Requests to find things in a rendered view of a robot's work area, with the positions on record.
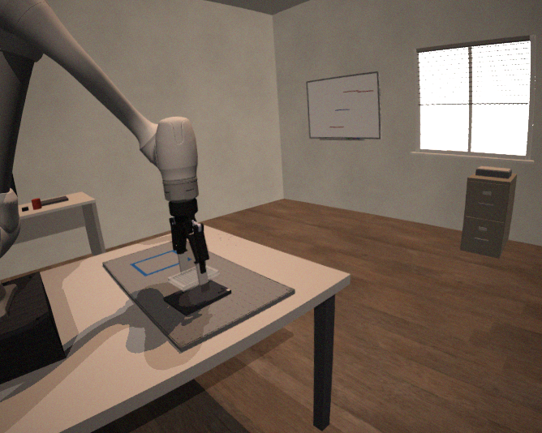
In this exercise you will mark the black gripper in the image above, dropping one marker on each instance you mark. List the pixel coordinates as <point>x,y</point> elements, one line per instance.
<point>183,224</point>

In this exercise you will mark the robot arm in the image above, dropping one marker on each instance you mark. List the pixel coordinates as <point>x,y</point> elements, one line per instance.
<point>34,22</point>

